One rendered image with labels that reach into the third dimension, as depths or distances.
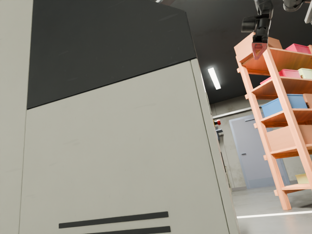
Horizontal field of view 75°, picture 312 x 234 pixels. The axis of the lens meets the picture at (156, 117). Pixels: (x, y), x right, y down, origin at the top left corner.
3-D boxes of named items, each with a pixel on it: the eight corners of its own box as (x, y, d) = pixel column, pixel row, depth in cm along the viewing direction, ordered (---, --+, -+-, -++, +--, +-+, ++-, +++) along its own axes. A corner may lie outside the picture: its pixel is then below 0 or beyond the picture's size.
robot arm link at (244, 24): (271, 2, 96) (270, 14, 104) (245, 3, 102) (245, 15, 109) (267, 24, 95) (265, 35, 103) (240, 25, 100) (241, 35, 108)
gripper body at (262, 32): (251, 38, 96) (255, 23, 97) (252, 49, 105) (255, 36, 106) (267, 37, 93) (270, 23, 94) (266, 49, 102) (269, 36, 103)
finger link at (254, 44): (248, 56, 97) (252, 39, 99) (249, 63, 104) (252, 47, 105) (264, 57, 94) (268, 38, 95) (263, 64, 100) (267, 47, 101)
